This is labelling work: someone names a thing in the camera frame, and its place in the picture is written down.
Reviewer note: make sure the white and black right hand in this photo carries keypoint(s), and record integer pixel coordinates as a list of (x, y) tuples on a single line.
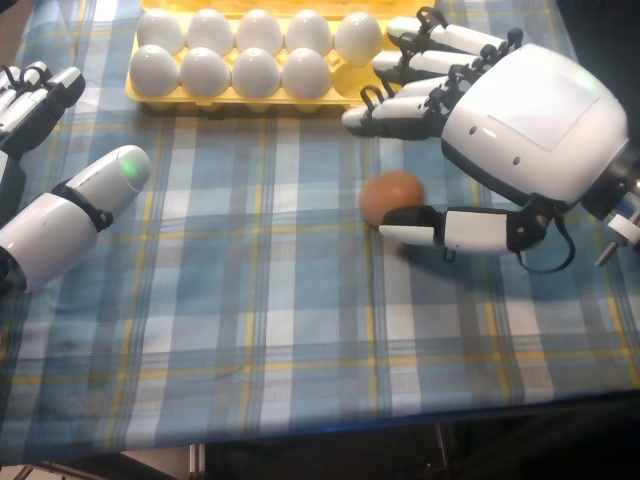
[(535, 115)]

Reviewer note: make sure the brownish yellow toy egg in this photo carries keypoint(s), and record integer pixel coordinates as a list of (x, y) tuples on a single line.
[(392, 192)]

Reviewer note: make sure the metal table leg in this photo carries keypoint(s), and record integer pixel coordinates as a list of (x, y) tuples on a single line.
[(196, 462)]

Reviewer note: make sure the white and black left hand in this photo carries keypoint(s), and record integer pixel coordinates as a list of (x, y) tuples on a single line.
[(55, 225)]

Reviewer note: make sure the blue yellow plaid cloth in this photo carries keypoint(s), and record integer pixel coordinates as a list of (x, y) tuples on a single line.
[(280, 310)]

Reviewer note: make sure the yellow egg box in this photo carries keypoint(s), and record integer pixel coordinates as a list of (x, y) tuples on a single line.
[(345, 80)]

